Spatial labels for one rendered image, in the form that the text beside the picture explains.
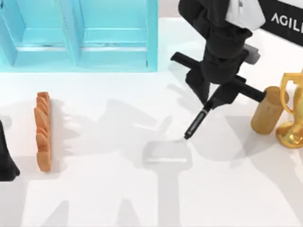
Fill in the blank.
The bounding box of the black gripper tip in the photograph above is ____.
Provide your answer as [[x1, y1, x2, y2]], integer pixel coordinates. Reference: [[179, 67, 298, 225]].
[[0, 120, 21, 183]]

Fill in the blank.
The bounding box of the gold trophy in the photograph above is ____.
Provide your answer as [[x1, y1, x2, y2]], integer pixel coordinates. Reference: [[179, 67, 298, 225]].
[[275, 68, 303, 149]]

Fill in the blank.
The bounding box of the orange bread loaf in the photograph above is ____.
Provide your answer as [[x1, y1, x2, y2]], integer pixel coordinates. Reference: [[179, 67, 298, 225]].
[[34, 91, 52, 172]]

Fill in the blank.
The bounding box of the pale grey rounded box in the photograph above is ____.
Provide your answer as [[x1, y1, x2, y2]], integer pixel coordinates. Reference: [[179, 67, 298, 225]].
[[243, 44, 261, 65]]

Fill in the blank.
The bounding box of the wooden cup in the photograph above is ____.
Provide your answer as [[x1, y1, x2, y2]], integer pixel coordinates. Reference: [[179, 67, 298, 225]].
[[250, 86, 290, 136]]

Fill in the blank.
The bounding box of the light blue rack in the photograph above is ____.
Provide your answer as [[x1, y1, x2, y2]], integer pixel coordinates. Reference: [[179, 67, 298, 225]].
[[0, 0, 158, 73]]

